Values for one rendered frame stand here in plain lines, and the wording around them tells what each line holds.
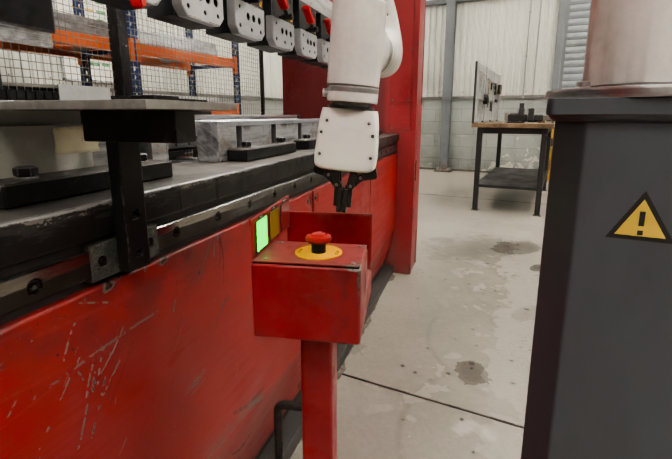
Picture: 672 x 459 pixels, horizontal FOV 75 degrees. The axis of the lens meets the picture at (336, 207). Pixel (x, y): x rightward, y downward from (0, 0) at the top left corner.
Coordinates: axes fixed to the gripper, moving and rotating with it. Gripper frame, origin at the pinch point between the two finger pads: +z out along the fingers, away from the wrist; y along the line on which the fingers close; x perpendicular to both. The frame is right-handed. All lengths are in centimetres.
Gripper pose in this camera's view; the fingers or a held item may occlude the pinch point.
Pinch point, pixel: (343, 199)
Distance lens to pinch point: 74.0
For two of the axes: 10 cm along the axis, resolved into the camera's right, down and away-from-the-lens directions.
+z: -0.8, 9.7, 2.2
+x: 1.6, -2.0, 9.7
